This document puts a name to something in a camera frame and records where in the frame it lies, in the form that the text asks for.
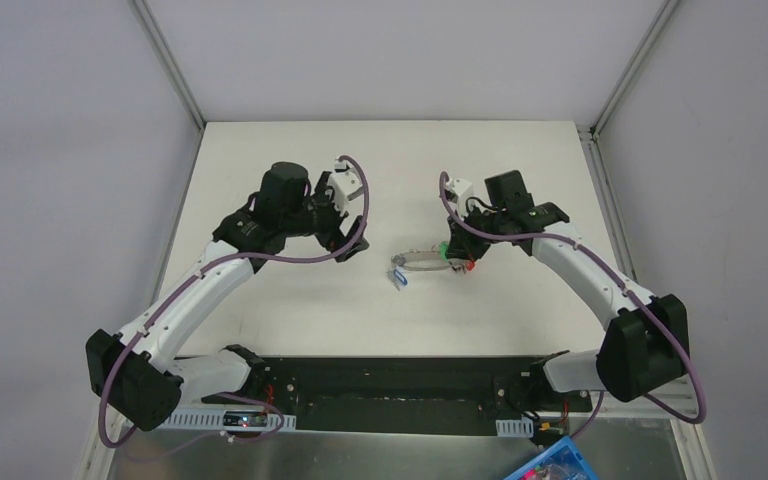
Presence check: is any blue tagged key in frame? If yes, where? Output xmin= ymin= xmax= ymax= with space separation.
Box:
xmin=388 ymin=269 xmax=408 ymax=290

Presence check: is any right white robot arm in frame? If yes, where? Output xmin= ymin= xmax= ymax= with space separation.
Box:
xmin=439 ymin=170 xmax=689 ymax=410

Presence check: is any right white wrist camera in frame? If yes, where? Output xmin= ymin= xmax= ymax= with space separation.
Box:
xmin=444 ymin=178 xmax=474 ymax=217

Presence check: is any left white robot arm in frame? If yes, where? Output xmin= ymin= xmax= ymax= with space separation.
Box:
xmin=85 ymin=155 xmax=370 ymax=447

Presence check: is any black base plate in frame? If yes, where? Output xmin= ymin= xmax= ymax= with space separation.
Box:
xmin=232 ymin=356 xmax=598 ymax=436

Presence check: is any blue plastic bin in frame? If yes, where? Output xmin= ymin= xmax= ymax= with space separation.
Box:
xmin=504 ymin=436 xmax=598 ymax=480

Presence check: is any aluminium frame rail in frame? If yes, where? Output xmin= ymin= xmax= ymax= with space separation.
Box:
xmin=128 ymin=0 xmax=207 ymax=133

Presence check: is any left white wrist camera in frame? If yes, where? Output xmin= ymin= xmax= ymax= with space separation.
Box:
xmin=326 ymin=158 xmax=364 ymax=215

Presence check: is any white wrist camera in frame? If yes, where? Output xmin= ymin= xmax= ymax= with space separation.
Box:
xmin=326 ymin=158 xmax=364 ymax=215
xmin=444 ymin=178 xmax=474 ymax=217

